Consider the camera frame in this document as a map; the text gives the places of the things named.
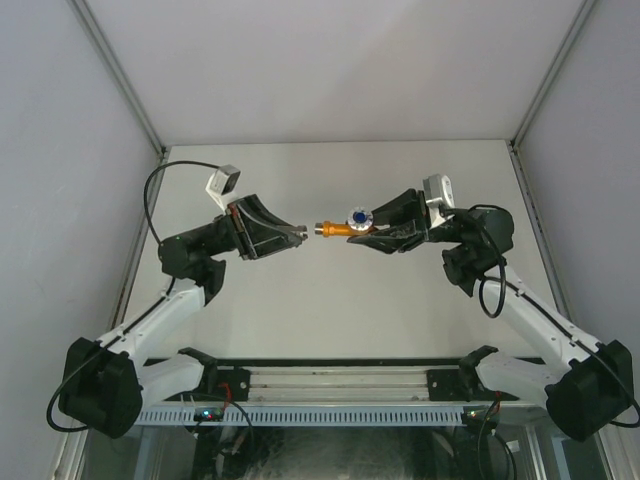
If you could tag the left aluminium frame post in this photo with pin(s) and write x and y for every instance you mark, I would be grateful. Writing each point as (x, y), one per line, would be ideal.
(96, 35)

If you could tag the right aluminium frame post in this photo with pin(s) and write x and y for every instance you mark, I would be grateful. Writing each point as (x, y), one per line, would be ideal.
(514, 145)

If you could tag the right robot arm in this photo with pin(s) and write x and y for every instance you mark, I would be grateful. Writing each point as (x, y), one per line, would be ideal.
(581, 382)

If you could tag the perforated cable tray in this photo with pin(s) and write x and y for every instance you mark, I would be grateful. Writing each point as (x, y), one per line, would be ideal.
(303, 416)

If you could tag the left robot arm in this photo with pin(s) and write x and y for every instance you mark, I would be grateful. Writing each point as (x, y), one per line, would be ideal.
(107, 382)

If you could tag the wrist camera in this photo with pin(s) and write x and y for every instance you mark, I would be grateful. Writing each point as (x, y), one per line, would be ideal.
(438, 195)
(221, 186)

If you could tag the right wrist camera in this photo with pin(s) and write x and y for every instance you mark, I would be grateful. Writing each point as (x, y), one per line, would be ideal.
(438, 195)

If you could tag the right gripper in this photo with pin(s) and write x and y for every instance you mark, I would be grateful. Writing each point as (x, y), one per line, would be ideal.
(408, 207)

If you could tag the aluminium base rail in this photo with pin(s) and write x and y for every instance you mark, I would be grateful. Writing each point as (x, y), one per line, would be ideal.
(382, 382)

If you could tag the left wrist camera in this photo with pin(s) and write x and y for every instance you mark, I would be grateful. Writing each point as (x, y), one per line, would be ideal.
(221, 186)

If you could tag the orange water faucet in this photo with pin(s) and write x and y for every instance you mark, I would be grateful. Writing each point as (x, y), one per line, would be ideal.
(359, 222)

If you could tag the grey metal tee fitting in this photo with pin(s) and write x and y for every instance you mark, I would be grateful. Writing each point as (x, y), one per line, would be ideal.
(301, 232)

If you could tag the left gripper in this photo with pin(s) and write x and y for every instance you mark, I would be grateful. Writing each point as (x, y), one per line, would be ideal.
(250, 249)

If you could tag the aluminium frame post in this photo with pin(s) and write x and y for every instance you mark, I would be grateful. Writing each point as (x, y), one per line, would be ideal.
(96, 35)
(514, 145)

